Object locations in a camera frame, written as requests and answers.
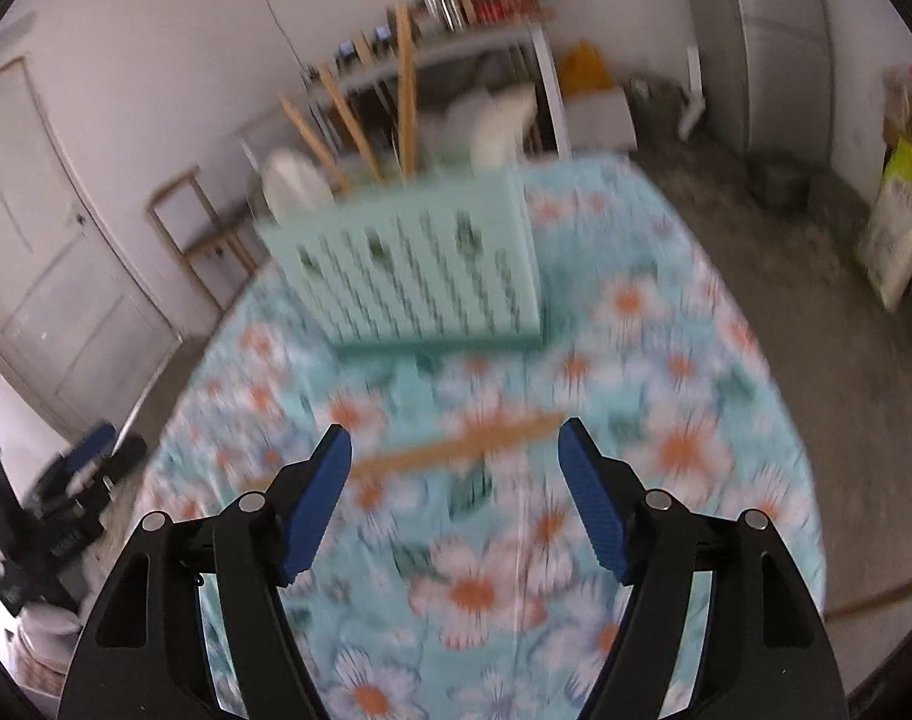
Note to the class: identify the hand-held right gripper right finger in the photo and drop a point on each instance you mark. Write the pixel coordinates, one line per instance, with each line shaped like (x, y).
(595, 510)

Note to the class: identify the white plastic strip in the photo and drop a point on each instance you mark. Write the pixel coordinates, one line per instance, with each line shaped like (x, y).
(692, 112)

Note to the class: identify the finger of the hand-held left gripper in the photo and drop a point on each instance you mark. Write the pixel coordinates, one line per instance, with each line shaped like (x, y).
(88, 444)
(122, 459)

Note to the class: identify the cream plastic rice spoon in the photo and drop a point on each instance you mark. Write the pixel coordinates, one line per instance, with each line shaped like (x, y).
(505, 127)

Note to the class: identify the white refrigerator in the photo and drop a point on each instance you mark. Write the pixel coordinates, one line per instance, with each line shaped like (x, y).
(786, 75)

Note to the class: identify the white cardboard box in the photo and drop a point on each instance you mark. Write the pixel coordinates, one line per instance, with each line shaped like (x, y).
(598, 120)

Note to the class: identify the yellow plastic bag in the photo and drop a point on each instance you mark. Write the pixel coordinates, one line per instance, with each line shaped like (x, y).
(583, 67)

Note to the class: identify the white desk wooden top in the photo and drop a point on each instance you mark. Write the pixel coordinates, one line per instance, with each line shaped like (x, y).
(550, 90)

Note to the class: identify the white ceramic spoon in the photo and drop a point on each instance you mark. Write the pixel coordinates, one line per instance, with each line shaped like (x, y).
(295, 184)

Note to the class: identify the grey-green bag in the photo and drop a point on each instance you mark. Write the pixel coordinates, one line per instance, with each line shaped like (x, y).
(655, 105)

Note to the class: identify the green star-holed utensil holder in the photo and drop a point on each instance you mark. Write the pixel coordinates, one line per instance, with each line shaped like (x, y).
(426, 270)

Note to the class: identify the metal pot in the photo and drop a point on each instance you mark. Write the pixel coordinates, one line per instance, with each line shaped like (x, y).
(778, 180)

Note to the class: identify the wooden chair dark seat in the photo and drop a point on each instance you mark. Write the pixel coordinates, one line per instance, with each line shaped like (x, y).
(216, 241)

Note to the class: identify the white sack green print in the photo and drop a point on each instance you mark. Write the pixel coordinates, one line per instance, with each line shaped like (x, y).
(898, 240)

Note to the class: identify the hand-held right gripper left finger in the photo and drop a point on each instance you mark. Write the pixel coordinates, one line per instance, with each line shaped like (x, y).
(313, 510)

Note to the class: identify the white panelled door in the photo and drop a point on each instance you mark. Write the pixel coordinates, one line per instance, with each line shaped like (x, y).
(43, 255)

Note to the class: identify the floral blue blanket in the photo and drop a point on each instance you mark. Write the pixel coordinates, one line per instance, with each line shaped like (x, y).
(651, 427)

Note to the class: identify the clutter of small desk things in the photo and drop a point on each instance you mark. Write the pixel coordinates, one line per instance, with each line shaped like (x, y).
(493, 0)

